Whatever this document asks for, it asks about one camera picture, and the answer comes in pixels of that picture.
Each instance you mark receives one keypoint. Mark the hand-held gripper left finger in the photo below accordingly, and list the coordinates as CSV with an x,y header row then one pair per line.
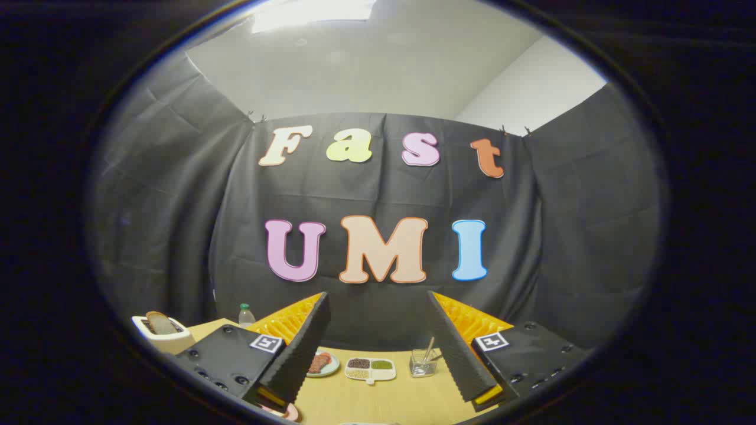
x,y
301,354

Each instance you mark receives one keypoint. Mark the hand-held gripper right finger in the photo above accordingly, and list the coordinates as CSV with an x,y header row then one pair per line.
x,y
460,354

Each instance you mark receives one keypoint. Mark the plain bread slice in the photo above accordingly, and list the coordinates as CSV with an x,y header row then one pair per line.
x,y
159,323

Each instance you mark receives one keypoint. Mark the brown meat patty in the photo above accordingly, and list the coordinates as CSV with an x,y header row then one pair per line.
x,y
318,365
326,357

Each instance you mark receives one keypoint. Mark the wooden stick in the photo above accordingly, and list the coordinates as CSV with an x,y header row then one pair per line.
x,y
429,348

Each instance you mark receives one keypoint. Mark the pale green oval plate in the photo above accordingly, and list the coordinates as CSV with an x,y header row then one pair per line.
x,y
332,369

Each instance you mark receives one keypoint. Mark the clear square glass container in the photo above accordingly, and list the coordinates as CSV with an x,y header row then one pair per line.
x,y
422,367

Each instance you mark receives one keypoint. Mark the pink round plate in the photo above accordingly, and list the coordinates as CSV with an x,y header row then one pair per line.
x,y
289,413

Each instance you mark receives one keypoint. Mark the clear plastic water bottle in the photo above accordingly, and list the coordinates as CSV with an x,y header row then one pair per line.
x,y
246,317

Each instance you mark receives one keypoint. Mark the white three-compartment condiment dish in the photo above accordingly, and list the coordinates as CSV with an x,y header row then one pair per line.
x,y
371,378

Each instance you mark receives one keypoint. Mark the white toaster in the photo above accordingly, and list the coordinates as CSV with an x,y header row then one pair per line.
x,y
171,342

